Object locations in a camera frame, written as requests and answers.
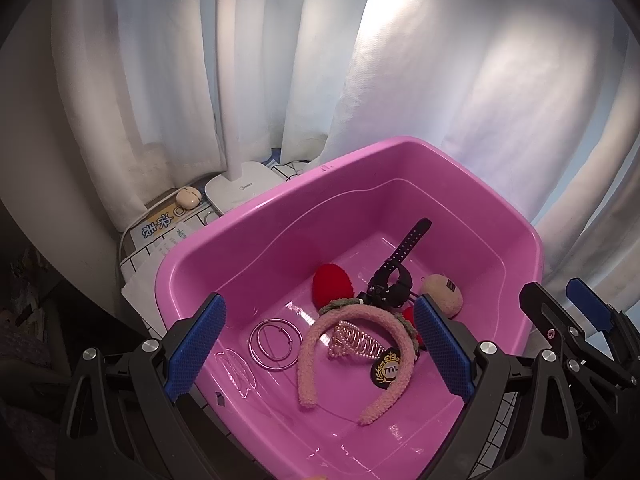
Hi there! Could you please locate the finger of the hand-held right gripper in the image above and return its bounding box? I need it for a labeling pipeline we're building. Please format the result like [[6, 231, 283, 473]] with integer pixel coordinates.
[[519, 282, 631, 387], [566, 277, 640, 352]]

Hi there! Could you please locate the red plush hair clip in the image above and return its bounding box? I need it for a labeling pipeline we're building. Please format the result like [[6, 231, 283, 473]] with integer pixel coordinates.
[[313, 263, 355, 309]]

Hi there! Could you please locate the white desk lamp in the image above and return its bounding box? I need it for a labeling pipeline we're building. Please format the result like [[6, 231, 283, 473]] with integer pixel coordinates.
[[202, 0, 309, 217]]

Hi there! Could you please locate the pearl hair claw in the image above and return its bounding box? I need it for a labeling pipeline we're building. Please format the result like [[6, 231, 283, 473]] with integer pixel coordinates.
[[327, 321, 384, 361]]

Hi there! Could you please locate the black round crown badge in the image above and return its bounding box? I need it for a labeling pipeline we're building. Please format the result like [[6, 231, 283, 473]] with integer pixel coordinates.
[[370, 350, 405, 387]]

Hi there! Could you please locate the green crochet headband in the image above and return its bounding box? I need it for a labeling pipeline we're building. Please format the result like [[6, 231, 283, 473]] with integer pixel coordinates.
[[320, 297, 427, 357]]

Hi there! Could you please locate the beige plush ball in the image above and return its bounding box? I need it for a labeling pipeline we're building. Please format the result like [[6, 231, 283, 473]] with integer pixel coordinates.
[[420, 274, 464, 319]]

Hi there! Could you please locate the beige earbud case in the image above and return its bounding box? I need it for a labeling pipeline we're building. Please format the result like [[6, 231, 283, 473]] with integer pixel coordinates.
[[174, 186, 204, 207]]

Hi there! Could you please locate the white curtain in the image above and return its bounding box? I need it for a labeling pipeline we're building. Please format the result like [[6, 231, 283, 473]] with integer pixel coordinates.
[[50, 0, 640, 283]]

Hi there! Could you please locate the pink plastic basin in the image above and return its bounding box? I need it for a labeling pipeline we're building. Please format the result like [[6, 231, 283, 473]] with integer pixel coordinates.
[[154, 135, 545, 480]]

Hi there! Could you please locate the white paper sheet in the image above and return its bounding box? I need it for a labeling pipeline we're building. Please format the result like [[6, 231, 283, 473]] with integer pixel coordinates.
[[120, 255, 168, 333]]

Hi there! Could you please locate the black digital wristwatch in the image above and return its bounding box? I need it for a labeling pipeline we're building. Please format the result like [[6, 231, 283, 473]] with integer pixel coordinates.
[[357, 217, 433, 309]]

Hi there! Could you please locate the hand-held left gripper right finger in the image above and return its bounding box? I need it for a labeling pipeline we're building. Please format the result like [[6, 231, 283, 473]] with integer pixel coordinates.
[[414, 294, 586, 480]]

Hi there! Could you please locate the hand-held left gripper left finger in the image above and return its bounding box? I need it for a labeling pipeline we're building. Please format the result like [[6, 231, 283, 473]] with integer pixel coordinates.
[[52, 292, 228, 480]]

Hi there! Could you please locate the silver hoop bangle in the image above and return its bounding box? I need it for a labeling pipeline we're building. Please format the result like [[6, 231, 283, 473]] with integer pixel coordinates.
[[256, 322, 297, 362], [248, 317, 303, 372]]

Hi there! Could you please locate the pink fluffy headband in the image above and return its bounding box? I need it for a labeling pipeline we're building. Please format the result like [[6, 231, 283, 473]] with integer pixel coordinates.
[[297, 305, 419, 426]]

